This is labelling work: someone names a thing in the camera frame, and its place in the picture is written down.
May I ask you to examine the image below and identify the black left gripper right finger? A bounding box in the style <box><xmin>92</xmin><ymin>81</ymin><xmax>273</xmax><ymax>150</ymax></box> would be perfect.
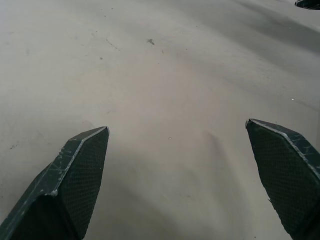
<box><xmin>245</xmin><ymin>118</ymin><xmax>320</xmax><ymax>240</ymax></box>

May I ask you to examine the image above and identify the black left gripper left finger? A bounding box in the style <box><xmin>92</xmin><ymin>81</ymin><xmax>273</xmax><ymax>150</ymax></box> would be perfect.
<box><xmin>0</xmin><ymin>126</ymin><xmax>110</xmax><ymax>240</ymax></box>

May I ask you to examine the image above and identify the black object at table edge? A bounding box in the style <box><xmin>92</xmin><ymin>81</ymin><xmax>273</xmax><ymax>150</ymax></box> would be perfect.
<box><xmin>294</xmin><ymin>0</ymin><xmax>320</xmax><ymax>11</ymax></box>

